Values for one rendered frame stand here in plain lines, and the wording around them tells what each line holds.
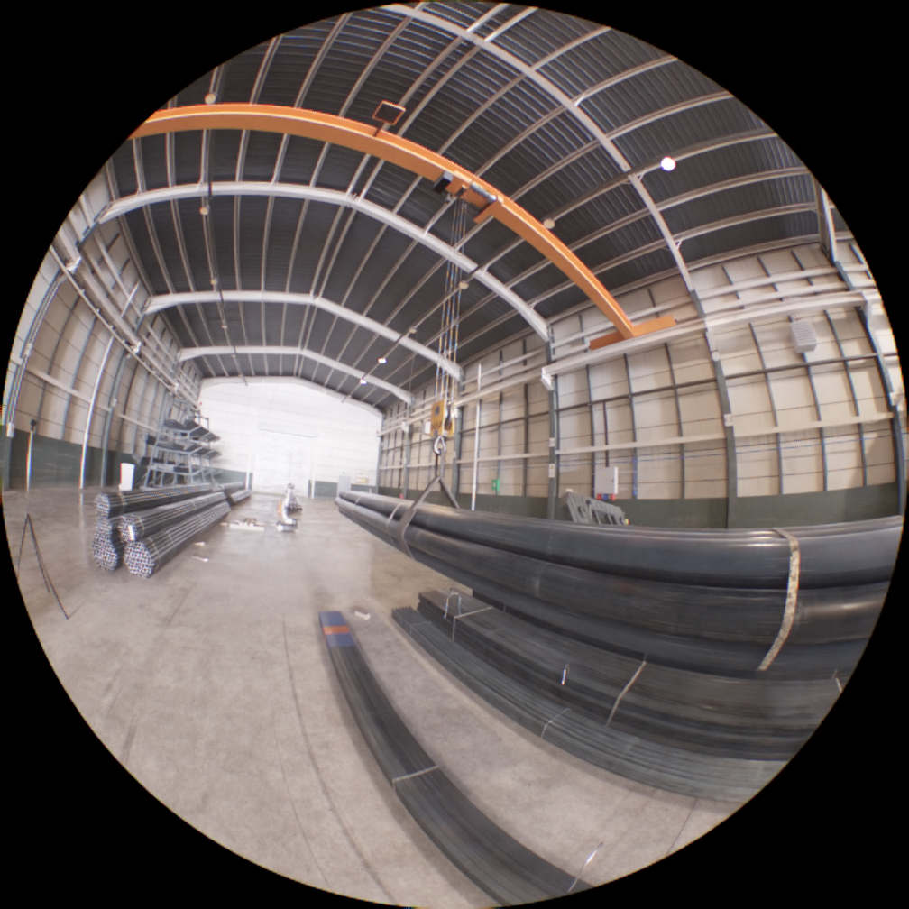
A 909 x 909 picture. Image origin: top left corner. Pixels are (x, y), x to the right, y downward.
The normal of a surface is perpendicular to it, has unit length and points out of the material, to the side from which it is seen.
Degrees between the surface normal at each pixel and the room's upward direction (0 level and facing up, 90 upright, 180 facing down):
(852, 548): 56
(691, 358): 90
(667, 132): 171
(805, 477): 90
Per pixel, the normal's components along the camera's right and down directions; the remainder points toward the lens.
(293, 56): 0.07, 1.00
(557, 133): -0.19, 0.96
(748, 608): -0.65, -0.66
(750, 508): -0.81, -0.12
